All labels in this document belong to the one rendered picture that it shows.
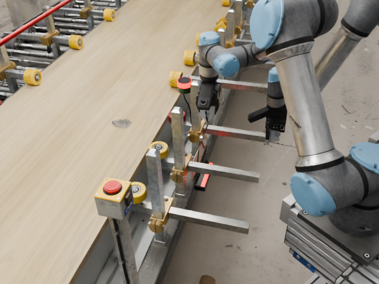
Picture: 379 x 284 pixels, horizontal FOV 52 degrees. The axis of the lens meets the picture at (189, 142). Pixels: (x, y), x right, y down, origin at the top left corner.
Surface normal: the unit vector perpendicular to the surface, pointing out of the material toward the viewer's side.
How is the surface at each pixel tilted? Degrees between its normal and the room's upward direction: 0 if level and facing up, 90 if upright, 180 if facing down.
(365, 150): 8
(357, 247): 0
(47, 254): 0
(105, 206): 90
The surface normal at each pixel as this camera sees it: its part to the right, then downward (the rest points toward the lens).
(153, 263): -0.02, -0.79
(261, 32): -0.94, 0.13
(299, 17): 0.38, -0.04
